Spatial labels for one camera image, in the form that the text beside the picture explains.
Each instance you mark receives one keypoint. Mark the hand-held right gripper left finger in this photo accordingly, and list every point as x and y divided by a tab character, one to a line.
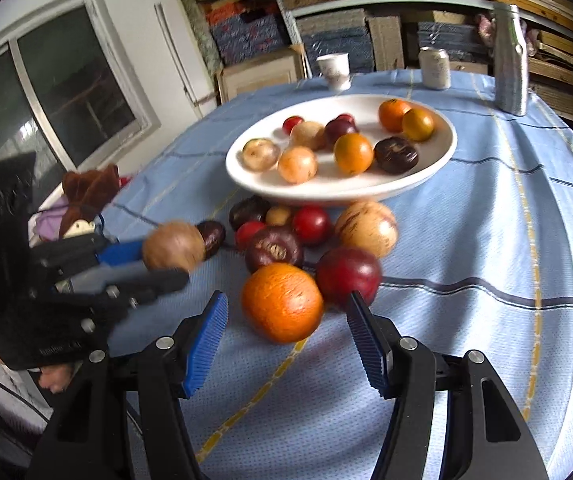
206	345

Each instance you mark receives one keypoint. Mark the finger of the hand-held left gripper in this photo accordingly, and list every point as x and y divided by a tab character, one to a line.
156	282
121	252

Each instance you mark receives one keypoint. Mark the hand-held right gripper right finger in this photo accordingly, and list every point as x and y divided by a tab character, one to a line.
366	345

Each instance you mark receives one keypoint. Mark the brown round fruit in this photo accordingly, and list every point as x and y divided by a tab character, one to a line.
173	246

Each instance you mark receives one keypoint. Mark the large textured orange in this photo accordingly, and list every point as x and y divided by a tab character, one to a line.
282	302

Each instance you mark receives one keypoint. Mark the small beige fruit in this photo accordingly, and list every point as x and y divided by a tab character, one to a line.
277	216

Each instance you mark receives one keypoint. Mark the white plate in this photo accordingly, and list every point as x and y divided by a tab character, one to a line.
346	185

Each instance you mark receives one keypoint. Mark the smooth orange fruit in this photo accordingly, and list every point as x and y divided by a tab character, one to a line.
353	153

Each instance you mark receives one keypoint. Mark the small red cherry tomato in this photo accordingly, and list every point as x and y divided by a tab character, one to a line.
345	118
292	123

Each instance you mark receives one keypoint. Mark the person's left forearm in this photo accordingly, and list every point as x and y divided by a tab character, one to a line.
14	405

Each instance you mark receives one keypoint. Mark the person's left hand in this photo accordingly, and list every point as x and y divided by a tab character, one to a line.
56	376

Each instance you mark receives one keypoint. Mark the purple cloth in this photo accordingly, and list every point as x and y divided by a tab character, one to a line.
49	222

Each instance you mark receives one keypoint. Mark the brown plush toy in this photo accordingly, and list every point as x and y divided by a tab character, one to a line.
89	195

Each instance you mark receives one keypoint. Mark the small dark purple fruit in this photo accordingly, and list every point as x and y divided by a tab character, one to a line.
211	237

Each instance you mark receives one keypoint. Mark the dark red plum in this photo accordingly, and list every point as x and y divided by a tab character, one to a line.
349	275
339	132

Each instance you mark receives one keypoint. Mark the red dotted cloth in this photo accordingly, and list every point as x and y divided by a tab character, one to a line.
126	180

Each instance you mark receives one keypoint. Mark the striped beige pepino melon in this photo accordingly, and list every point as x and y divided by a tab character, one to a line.
366	229

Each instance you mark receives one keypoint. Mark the dark purple mangosteen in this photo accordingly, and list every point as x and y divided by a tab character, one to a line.
273	249
395	155
249	211

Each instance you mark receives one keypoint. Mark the blue checked tablecloth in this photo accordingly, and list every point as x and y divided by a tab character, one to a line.
466	220

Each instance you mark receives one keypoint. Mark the white framed window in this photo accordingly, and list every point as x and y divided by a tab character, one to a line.
66	90

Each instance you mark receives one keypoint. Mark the pale orange round fruit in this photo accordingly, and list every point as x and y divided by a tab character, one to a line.
297	164

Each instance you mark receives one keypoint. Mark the yellow-orange round fruit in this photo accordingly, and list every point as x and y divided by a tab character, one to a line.
418	124

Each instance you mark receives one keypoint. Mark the wooden panel box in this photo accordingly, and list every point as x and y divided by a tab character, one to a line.
261	72

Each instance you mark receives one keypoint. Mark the small orange tangerine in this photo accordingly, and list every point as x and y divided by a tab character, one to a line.
392	114

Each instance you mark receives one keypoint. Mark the mottled grey board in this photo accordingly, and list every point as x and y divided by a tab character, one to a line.
196	30

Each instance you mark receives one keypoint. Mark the stack of blue patterned boxes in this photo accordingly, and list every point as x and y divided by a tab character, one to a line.
246	30

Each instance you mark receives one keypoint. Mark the white paper cup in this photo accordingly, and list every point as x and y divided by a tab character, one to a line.
334	72

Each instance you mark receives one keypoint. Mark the white drink can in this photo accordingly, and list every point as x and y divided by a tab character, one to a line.
435	67

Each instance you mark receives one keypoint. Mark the white metal shelf rack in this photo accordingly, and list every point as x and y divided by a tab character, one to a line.
286	15

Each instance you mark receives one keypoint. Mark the stack of grey-blue boxes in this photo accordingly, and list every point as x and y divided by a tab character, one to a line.
334	35

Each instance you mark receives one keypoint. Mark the upright cardboard sheets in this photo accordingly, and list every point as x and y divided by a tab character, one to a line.
386	40

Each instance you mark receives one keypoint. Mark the stack of dark blue boxes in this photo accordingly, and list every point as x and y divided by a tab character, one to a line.
441	37

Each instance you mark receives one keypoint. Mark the silver bottle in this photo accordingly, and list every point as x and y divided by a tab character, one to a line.
510	60

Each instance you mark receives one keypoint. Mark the pink white cloth bundle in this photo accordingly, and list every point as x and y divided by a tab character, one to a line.
486	27

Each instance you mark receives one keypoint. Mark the stack of yellow wooden boards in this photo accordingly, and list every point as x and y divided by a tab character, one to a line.
561	35

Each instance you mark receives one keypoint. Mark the white wall trunking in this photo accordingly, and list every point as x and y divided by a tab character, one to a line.
176	55

